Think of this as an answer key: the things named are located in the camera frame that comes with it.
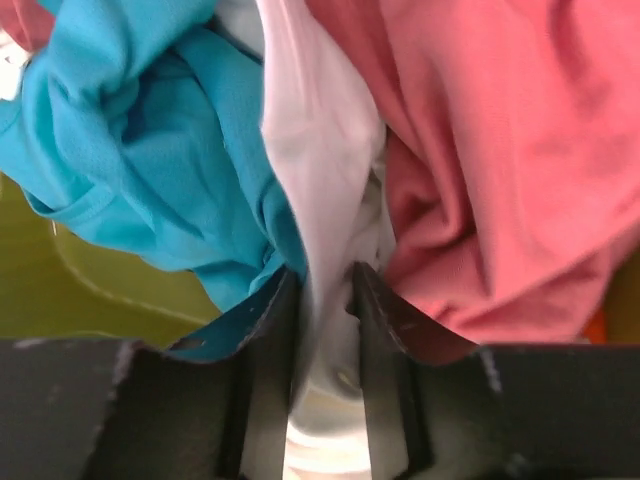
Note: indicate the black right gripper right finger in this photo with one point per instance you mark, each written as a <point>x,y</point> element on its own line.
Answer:
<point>423,421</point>

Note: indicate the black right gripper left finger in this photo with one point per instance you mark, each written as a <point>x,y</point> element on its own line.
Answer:
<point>185,414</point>

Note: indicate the white t shirt with print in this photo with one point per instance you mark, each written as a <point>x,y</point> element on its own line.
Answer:
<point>325,142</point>

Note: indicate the orange t shirt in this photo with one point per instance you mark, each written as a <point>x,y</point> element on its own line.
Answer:
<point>595,331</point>

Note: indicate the olive green plastic bin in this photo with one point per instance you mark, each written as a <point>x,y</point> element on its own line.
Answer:
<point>53,285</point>

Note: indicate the teal blue t shirt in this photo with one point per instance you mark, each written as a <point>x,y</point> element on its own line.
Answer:
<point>136,127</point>

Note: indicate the coral pink t shirt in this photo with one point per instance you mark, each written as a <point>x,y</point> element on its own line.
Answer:
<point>512,174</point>

